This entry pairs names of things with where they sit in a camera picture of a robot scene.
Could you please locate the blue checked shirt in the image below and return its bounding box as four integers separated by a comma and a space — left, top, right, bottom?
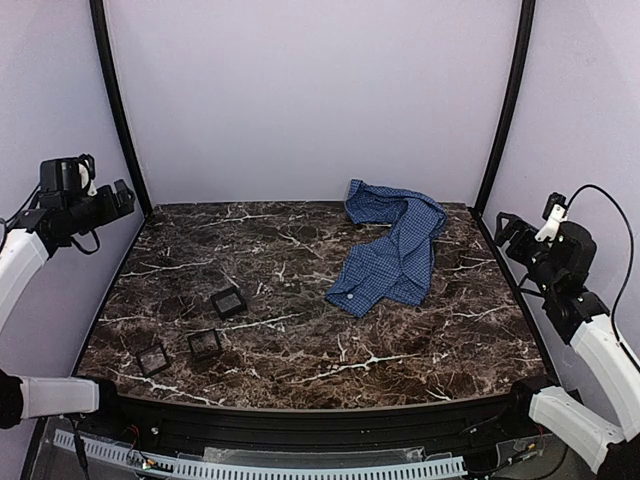
326, 179, 448, 318

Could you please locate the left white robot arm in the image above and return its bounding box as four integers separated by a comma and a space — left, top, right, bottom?
1, 154, 135, 429

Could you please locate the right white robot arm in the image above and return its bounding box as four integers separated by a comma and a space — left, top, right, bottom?
494, 192, 639, 479

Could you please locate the black tray near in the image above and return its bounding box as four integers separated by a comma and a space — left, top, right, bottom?
136, 343, 171, 378

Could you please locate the black tray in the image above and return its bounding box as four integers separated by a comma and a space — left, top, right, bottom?
210, 286, 247, 320
136, 343, 171, 378
187, 328, 223, 361

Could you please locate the black tray far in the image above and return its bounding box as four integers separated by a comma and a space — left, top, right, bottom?
210, 286, 247, 320

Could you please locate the black tray middle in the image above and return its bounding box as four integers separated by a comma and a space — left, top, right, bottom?
187, 328, 223, 361

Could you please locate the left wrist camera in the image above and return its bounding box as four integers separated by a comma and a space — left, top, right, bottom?
68, 154, 97, 197

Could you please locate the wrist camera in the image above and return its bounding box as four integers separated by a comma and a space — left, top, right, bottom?
68, 154, 97, 197
535, 192, 567, 243

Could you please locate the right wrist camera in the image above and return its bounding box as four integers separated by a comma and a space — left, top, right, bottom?
535, 192, 567, 243

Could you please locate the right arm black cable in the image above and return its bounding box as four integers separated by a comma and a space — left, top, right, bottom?
564, 184, 635, 346

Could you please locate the left black frame post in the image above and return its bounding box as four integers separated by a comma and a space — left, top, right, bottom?
89, 0, 153, 218

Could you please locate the black frame post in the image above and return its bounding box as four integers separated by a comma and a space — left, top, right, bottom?
89, 0, 153, 218
473, 0, 537, 218

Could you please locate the black front aluminium rail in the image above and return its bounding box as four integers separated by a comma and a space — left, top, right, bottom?
83, 395, 538, 454

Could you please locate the right black frame post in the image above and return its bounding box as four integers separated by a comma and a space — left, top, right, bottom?
473, 0, 537, 218

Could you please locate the white slotted cable duct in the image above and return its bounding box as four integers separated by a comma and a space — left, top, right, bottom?
81, 435, 468, 480

